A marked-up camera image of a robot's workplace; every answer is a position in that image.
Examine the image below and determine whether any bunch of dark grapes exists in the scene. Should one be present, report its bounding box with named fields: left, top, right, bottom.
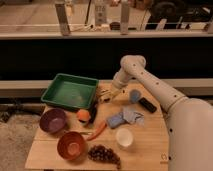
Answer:
left=88, top=145, right=121, bottom=169

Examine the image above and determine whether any black handled knife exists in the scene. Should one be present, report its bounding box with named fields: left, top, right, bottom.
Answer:
left=89, top=87, right=102, bottom=124

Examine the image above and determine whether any yellow banana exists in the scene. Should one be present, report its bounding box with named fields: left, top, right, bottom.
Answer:
left=99, top=92, right=116, bottom=103

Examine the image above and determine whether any green plastic tray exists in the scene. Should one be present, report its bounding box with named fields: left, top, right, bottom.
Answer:
left=41, top=73, right=99, bottom=110

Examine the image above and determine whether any blue sponge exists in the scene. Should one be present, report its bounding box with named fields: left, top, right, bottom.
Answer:
left=106, top=113, right=125, bottom=129

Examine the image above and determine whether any orange fruit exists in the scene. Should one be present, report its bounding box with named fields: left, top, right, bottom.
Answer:
left=76, top=109, right=91, bottom=122

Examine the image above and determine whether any white cup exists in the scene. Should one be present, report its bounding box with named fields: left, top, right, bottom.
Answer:
left=116, top=128, right=133, bottom=148

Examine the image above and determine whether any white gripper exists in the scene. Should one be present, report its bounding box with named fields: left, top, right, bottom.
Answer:
left=110, top=75, right=128, bottom=94

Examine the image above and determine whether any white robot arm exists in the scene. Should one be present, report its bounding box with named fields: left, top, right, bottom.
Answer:
left=111, top=55, right=213, bottom=171

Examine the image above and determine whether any purple bowl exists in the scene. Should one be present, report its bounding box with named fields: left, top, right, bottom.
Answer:
left=39, top=108, right=66, bottom=134

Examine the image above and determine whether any orange-brown bowl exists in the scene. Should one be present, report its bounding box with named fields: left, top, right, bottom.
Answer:
left=57, top=131, right=86, bottom=161

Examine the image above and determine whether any grey-blue crumpled cloth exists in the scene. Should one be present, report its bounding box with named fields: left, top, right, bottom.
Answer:
left=123, top=107, right=144, bottom=125

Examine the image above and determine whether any orange carrot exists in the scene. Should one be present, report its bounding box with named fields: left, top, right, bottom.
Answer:
left=86, top=121, right=107, bottom=141

